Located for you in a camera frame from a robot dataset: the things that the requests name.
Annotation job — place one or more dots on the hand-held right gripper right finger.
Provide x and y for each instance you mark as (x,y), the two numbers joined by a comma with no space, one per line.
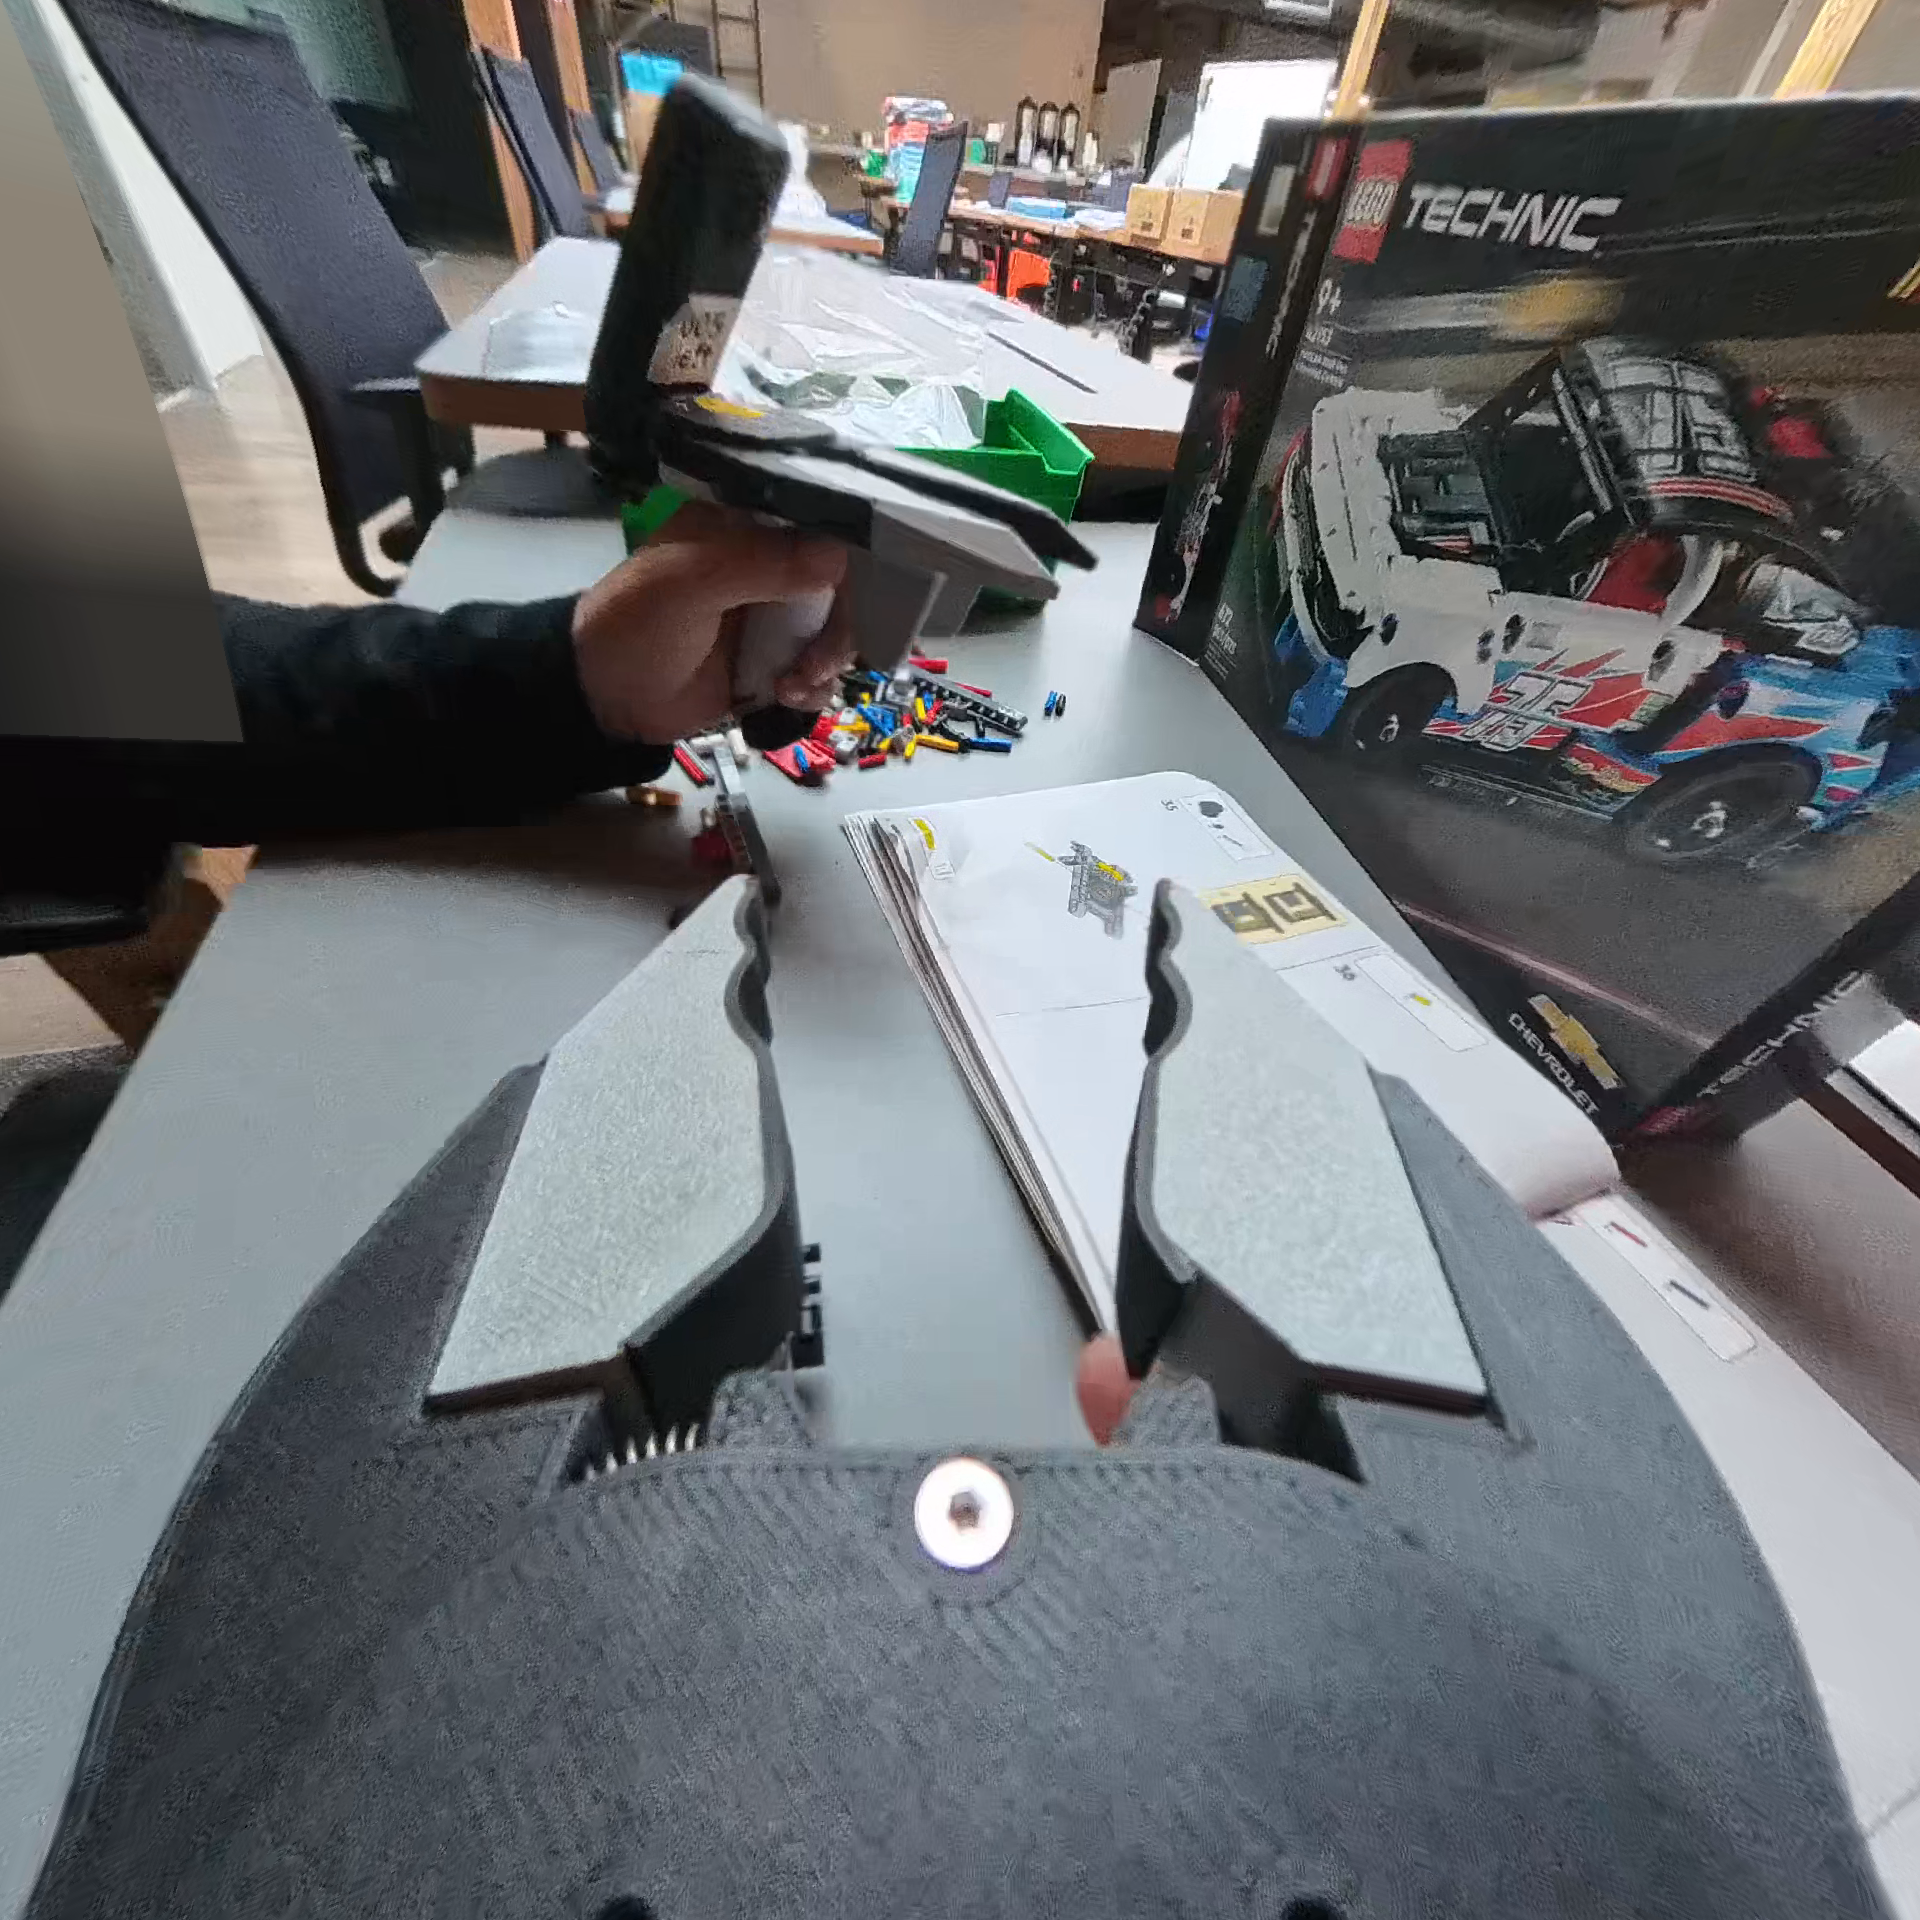
(1290,1201)

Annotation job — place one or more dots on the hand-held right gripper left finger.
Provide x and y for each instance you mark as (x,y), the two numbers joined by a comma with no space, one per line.
(628,1185)

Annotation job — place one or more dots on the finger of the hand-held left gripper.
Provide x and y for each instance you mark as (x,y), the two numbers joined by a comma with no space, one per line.
(931,563)
(991,509)

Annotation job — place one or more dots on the lego instruction booklet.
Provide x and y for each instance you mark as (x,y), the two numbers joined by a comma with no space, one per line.
(1035,931)

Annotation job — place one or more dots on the pile of loose lego pieces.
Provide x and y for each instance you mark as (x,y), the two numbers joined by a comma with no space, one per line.
(886,727)

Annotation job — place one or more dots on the person's right hand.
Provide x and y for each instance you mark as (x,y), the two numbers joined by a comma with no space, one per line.
(1107,1389)

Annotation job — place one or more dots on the person's left hand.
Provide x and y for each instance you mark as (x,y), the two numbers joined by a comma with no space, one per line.
(662,630)

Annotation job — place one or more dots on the green plastic bin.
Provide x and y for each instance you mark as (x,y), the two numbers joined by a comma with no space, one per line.
(1035,442)

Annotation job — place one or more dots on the grey wood-edged side table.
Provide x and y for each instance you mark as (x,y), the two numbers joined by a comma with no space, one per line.
(510,329)

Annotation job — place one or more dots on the clear plastic bags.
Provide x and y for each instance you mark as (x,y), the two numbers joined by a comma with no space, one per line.
(855,346)

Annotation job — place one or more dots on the black office chair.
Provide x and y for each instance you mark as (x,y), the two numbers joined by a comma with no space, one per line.
(284,225)
(534,135)
(927,194)

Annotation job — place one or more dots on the long cluttered work table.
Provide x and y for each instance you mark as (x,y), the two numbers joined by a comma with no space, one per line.
(1049,225)

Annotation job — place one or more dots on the cardboard box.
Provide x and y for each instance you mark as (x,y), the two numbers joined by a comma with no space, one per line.
(1185,223)

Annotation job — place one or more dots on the black box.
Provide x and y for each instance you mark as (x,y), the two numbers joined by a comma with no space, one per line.
(1575,523)

